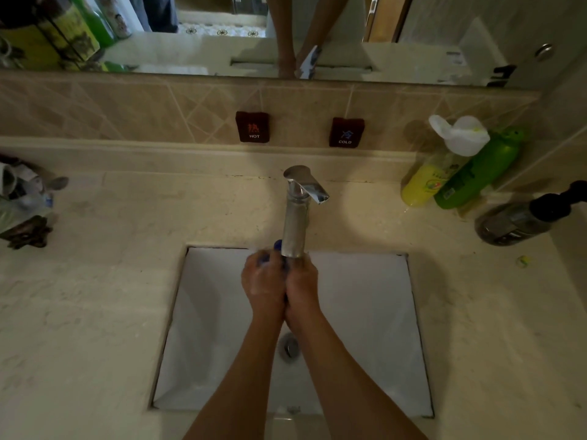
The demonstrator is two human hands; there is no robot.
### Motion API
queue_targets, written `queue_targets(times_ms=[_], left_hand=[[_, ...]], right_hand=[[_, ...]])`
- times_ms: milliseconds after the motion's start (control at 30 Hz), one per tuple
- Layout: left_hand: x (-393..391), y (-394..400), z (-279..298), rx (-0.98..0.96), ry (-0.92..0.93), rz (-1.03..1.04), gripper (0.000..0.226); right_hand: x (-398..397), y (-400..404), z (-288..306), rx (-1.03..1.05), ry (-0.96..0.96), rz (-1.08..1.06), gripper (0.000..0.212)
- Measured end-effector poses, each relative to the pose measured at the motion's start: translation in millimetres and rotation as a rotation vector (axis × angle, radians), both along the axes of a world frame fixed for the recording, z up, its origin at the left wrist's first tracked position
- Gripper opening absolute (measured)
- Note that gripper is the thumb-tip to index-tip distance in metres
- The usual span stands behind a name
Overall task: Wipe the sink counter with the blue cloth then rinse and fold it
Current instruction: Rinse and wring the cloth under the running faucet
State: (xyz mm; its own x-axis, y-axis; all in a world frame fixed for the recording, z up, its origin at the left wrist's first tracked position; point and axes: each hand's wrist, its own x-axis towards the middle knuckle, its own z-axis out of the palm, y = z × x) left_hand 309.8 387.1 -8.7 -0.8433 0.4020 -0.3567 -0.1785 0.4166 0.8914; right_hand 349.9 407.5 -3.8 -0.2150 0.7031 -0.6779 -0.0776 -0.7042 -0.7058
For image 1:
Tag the grey round cap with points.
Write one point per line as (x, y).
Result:
(57, 182)

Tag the dark red sign blue symbol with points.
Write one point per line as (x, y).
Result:
(346, 132)

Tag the blue cloth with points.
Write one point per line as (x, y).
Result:
(277, 245)

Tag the white rectangular sink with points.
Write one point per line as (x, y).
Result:
(367, 316)

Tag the person's right hand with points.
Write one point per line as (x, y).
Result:
(302, 293)

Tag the small yellow green scrap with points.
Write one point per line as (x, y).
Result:
(523, 261)

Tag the dark pump bottle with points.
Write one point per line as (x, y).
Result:
(509, 224)

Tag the brown hair claw clip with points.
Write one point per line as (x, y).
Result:
(27, 233)

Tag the chrome faucet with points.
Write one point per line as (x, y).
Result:
(293, 224)

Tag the person's right forearm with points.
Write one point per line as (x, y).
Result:
(348, 384)

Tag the person's left hand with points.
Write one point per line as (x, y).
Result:
(266, 288)

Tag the yellow bottle white flip cap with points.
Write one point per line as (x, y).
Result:
(422, 187)

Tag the white blue printed tube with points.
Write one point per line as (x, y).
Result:
(27, 203)

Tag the green shampoo bottle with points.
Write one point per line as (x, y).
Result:
(477, 174)

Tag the person's left forearm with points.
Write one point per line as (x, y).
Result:
(238, 384)

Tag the round metal mirror stud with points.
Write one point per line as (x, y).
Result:
(544, 51)

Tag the wall mirror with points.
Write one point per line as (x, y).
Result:
(435, 22)

